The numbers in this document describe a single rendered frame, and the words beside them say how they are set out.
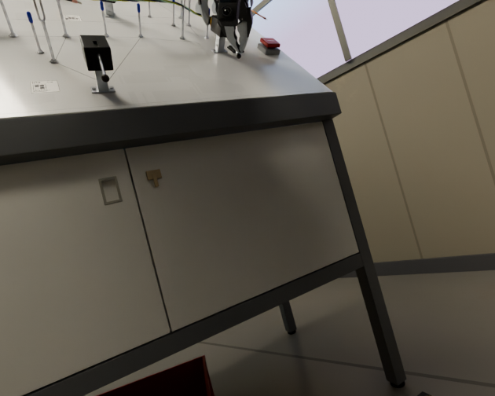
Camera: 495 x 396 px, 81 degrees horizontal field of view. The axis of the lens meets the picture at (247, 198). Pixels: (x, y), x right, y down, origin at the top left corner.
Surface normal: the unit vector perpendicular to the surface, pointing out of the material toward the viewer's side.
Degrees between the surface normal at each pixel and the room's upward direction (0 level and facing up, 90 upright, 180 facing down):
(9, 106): 54
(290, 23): 90
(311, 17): 90
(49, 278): 90
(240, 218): 90
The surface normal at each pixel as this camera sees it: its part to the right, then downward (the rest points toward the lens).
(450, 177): -0.63, 0.14
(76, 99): 0.18, -0.69
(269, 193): 0.41, -0.15
